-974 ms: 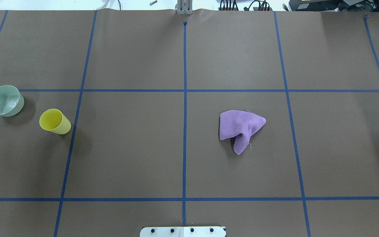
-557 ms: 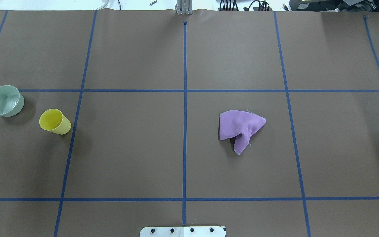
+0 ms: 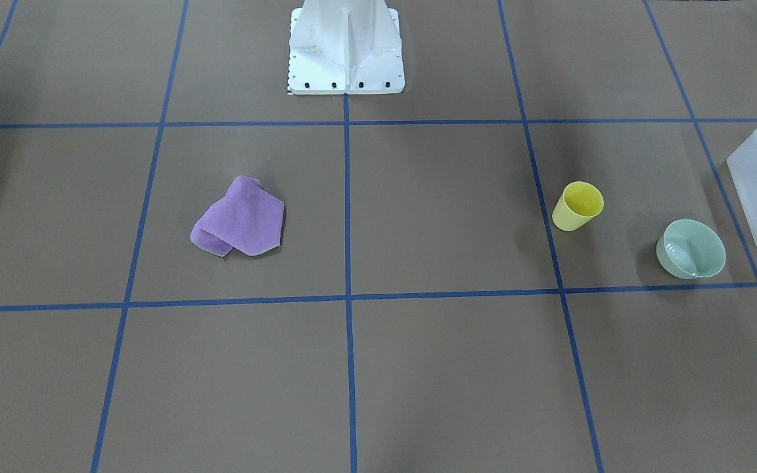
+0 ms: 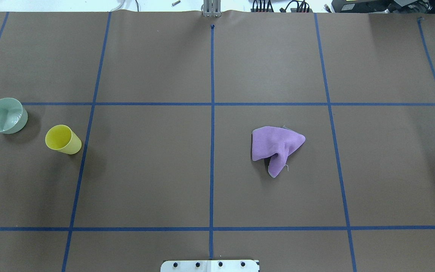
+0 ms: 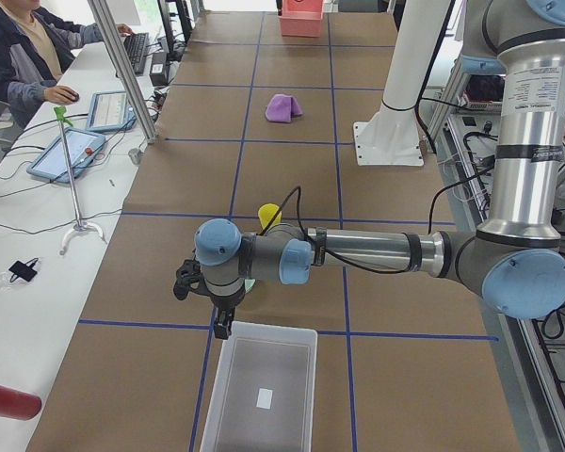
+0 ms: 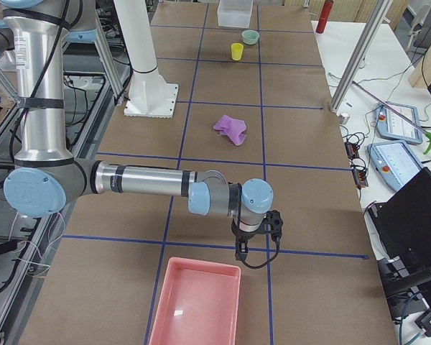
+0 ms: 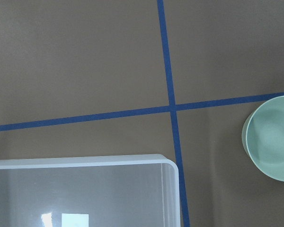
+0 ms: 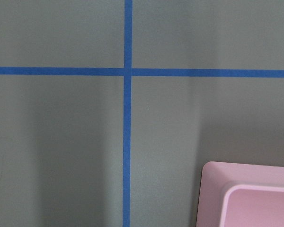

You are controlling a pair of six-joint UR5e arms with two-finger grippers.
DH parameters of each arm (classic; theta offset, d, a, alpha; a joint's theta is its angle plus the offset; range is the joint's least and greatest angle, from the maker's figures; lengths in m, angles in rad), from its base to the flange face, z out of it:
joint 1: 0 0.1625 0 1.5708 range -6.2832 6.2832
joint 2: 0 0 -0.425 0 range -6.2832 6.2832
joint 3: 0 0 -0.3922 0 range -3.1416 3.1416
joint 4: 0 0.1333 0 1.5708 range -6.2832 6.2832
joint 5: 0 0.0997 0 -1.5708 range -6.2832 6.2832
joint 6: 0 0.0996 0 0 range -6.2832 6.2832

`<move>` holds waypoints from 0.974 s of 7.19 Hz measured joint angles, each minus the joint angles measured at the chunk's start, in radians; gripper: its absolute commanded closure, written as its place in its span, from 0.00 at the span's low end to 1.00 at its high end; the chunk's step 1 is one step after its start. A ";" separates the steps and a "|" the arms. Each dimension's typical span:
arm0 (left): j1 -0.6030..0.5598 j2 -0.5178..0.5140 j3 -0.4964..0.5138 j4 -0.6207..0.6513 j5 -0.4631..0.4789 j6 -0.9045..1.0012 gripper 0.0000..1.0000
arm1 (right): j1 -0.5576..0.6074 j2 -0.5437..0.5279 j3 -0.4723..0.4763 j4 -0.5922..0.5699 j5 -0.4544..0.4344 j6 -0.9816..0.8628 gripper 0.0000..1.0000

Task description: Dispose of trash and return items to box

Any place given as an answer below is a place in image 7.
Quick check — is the green plastic bowl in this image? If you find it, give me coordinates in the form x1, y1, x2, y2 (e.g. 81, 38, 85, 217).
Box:
241, 96, 284, 182

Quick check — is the translucent white plastic box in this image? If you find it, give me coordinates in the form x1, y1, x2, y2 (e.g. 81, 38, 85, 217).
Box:
0, 154, 181, 227

